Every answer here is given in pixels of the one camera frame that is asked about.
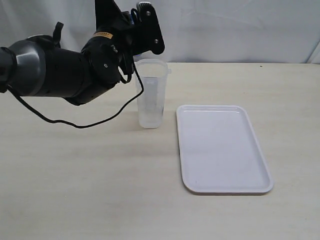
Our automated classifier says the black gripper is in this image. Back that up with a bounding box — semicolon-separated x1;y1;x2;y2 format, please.
93;0;165;56

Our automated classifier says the blue plastic lid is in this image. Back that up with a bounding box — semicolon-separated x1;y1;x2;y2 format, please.
128;8;139;25

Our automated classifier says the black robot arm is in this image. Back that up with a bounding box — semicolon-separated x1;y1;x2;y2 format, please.
0;0;165;106

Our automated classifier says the clear plastic tall container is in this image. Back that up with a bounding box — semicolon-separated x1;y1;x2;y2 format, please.
135;59;171;129

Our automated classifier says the white curtain backdrop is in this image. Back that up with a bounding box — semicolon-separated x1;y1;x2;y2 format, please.
0;0;320;64

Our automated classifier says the white rectangular tray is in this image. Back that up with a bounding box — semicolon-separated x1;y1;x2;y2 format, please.
176;104;274;195

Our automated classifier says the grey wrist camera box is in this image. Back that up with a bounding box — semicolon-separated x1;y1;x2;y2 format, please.
136;1;152;8

